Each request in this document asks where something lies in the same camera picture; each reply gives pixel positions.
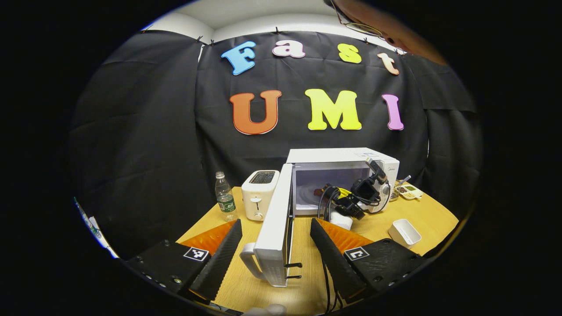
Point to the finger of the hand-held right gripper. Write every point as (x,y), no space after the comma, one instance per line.
(336,192)

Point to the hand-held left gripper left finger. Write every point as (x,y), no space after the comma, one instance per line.
(217,263)

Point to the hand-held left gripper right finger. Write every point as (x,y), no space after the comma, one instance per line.
(333,259)

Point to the white microwave oven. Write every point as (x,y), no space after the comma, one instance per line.
(274,228)

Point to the striped stick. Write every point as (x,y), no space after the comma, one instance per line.
(405,179)

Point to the white divided dish of beans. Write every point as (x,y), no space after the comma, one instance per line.
(409,191)

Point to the white rectangular dish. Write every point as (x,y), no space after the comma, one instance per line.
(404,232)

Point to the clear plastic water bottle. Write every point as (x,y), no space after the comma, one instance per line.
(226,199)

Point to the white toaster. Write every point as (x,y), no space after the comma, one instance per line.
(259,195)

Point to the black backdrop cloth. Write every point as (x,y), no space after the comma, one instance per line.
(145,131)

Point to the thin-framed eyeglasses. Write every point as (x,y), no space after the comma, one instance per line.
(364,30)

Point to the person's face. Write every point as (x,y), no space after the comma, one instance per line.
(395,30)

